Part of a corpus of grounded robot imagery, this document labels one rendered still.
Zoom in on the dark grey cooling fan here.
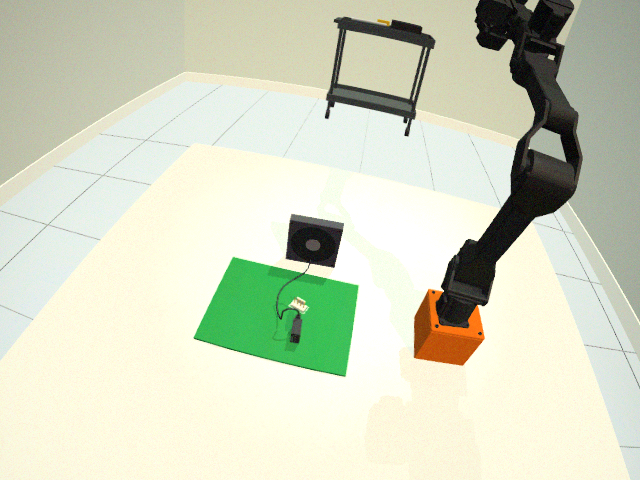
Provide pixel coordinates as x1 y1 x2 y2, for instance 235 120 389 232
285 214 344 268

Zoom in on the black plug with cable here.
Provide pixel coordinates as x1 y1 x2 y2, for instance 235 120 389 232
277 259 311 343

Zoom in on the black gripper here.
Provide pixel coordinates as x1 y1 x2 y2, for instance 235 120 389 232
476 0 533 51

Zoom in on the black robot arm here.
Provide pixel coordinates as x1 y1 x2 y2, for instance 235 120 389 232
435 0 583 329

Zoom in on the green circuit board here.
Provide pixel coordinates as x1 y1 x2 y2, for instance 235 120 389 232
193 257 359 377

